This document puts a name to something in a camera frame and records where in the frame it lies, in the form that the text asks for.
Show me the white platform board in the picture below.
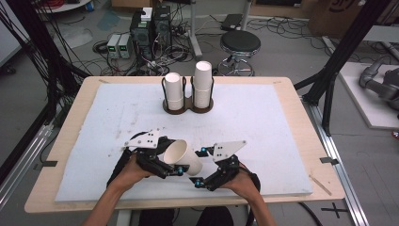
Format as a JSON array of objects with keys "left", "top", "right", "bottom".
[{"left": 338, "top": 61, "right": 399, "bottom": 131}]

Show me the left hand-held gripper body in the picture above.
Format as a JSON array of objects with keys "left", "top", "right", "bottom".
[{"left": 123, "top": 127, "right": 177, "bottom": 181}]

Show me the thin wooden stick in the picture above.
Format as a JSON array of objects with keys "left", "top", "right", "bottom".
[{"left": 308, "top": 173, "right": 333, "bottom": 197}]

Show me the black tape piece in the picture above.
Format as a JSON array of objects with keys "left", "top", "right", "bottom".
[
  {"left": 319, "top": 156, "right": 340, "bottom": 166},
  {"left": 33, "top": 160, "right": 58, "bottom": 171}
]

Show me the brown cardboard box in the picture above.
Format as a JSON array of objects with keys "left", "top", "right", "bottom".
[{"left": 308, "top": 0, "right": 399, "bottom": 40}]

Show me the black flat device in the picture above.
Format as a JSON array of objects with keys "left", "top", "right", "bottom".
[{"left": 219, "top": 13, "right": 245, "bottom": 32}]

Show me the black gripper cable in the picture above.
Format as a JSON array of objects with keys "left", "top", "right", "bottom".
[
  {"left": 106, "top": 131, "right": 149, "bottom": 188},
  {"left": 238, "top": 161, "right": 262, "bottom": 226}
]

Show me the aluminium floor rail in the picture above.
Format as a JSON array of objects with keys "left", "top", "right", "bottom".
[
  {"left": 0, "top": 122, "right": 55, "bottom": 212},
  {"left": 301, "top": 96, "right": 371, "bottom": 226}
]

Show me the grey power supply unit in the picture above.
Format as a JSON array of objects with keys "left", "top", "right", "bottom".
[
  {"left": 105, "top": 33, "right": 121, "bottom": 59},
  {"left": 118, "top": 32, "right": 133, "bottom": 60}
]

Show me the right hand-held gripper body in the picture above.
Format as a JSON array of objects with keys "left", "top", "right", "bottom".
[{"left": 202, "top": 139, "right": 248, "bottom": 192}]

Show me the person's right hand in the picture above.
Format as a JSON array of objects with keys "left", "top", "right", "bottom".
[{"left": 218, "top": 169, "right": 262, "bottom": 202}]

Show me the black computer tower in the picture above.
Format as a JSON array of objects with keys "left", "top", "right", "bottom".
[
  {"left": 152, "top": 5, "right": 173, "bottom": 58},
  {"left": 129, "top": 10, "right": 154, "bottom": 61}
]

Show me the white paper cup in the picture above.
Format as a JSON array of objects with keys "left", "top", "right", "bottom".
[{"left": 162, "top": 138, "right": 204, "bottom": 177}]

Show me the small white box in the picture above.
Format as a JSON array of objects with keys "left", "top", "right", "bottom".
[{"left": 140, "top": 7, "right": 154, "bottom": 23}]

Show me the black tape cross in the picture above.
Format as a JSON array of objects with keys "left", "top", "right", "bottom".
[{"left": 320, "top": 202, "right": 349, "bottom": 219}]

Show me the person's left hand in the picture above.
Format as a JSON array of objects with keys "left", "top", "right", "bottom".
[{"left": 110, "top": 153, "right": 155, "bottom": 193}]

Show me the white foam mat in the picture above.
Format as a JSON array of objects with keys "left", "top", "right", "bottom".
[{"left": 55, "top": 82, "right": 314, "bottom": 202}]

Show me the black frame post with cables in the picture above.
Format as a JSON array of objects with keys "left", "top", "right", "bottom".
[{"left": 0, "top": 0, "right": 83, "bottom": 126}]

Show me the short stack of paper cups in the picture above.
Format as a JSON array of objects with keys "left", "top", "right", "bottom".
[{"left": 164, "top": 72, "right": 184, "bottom": 111}]

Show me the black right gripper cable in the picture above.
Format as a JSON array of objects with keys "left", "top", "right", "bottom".
[{"left": 238, "top": 161, "right": 262, "bottom": 226}]

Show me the tall stack of paper cups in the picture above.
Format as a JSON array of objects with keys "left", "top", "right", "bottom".
[{"left": 193, "top": 60, "right": 214, "bottom": 109}]

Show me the grey metal table leg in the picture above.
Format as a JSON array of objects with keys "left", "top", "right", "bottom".
[{"left": 187, "top": 0, "right": 204, "bottom": 61}]

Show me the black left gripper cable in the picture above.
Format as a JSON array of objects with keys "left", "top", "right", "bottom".
[{"left": 106, "top": 131, "right": 149, "bottom": 188}]

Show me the light wooden table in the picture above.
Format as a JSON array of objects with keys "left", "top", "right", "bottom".
[{"left": 24, "top": 75, "right": 346, "bottom": 215}]

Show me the dark double cup holder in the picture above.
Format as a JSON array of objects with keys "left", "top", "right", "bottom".
[{"left": 161, "top": 74, "right": 215, "bottom": 116}]

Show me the black round stool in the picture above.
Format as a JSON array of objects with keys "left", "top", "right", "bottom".
[{"left": 216, "top": 29, "right": 263, "bottom": 77}]

